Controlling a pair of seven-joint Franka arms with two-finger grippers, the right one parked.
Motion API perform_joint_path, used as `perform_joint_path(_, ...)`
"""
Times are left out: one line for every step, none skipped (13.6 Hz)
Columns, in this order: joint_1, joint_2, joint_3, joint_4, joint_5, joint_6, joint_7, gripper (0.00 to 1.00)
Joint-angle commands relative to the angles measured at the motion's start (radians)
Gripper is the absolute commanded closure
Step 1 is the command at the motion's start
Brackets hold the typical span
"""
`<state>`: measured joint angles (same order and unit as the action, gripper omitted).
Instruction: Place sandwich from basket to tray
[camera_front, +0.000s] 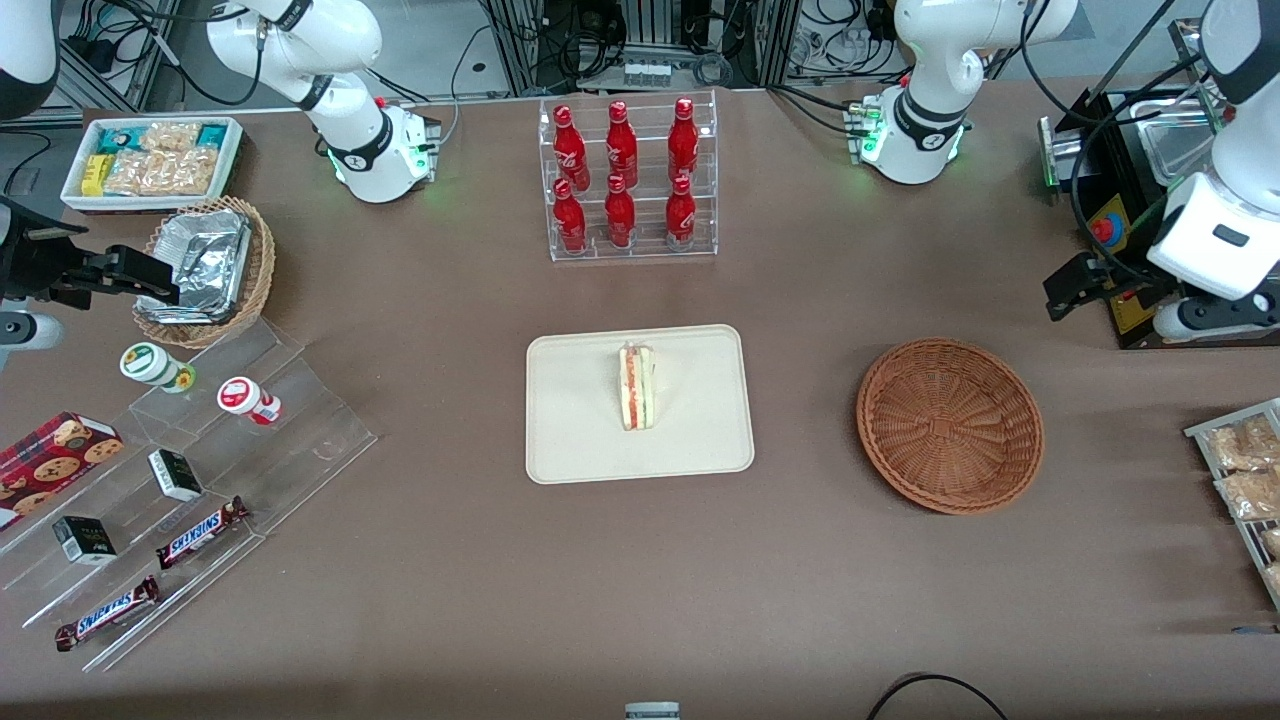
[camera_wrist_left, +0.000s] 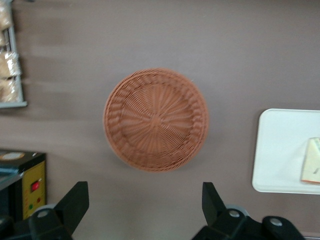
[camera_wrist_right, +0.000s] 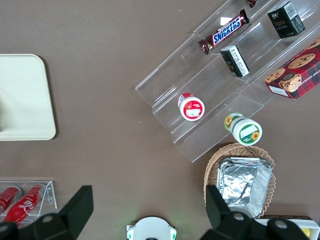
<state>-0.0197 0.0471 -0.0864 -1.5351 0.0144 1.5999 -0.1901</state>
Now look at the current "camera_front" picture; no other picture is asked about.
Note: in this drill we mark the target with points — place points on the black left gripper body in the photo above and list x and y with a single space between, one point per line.
1122 276

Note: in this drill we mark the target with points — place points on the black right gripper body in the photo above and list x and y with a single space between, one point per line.
35 268

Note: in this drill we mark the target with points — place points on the triangle sandwich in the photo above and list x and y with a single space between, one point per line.
637 390

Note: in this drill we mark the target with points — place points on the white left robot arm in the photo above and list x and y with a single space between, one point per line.
925 130

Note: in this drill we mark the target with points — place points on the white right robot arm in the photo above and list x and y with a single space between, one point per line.
370 150

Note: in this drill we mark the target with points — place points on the oval wicker basket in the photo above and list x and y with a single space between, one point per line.
262 265

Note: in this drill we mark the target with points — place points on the tray of packaged snacks right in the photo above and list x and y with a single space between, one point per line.
1200 432

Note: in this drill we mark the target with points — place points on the round brown wicker basket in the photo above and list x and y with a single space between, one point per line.
950 425

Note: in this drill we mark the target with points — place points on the beige plastic tray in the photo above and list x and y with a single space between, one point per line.
580 420

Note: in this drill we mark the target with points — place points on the stacked aluminium foil trays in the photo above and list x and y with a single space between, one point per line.
205 260

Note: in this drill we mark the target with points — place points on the green lid yogurt cup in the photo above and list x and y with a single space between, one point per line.
148 363

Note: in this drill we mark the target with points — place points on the white rectangular snack bin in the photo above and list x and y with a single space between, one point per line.
70 195

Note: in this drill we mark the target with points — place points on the large clear cracker bag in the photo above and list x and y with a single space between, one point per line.
165 172

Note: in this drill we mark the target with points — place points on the yellow snack packet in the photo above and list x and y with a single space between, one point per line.
95 175

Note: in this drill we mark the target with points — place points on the teal snack packet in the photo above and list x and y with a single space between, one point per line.
122 137
212 135

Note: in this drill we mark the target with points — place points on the red lid yogurt cup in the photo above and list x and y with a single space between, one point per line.
240 395

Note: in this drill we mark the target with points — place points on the small clear cracker bag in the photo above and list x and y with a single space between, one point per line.
170 135

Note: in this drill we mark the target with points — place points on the black machine with yellow label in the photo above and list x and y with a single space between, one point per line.
1105 130

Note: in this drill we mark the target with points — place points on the small black box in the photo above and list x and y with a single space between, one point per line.
175 475
85 540

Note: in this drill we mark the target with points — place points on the red cookie box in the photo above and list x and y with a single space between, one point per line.
55 460

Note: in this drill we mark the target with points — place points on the clear bag of crackers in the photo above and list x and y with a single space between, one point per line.
1250 495
1245 445
1274 578
1272 542

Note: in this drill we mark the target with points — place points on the clear acrylic stepped shelf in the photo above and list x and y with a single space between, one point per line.
300 440

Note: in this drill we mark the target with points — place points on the snickers chocolate bar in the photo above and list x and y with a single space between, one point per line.
200 533
105 613

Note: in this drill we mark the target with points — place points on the red cola bottle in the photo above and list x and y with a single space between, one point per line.
570 150
622 148
680 213
620 215
683 143
569 220

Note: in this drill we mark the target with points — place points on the clear acrylic bottle rack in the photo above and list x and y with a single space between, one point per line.
650 250

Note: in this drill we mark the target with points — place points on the white power strip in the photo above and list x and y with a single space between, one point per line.
646 73

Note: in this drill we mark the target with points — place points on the small grey device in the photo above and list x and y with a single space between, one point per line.
652 711

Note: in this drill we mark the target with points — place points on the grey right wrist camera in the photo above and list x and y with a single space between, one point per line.
30 335

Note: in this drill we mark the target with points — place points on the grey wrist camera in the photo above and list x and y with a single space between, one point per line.
30 335
1205 318

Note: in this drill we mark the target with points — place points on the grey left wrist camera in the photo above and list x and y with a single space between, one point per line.
1205 318

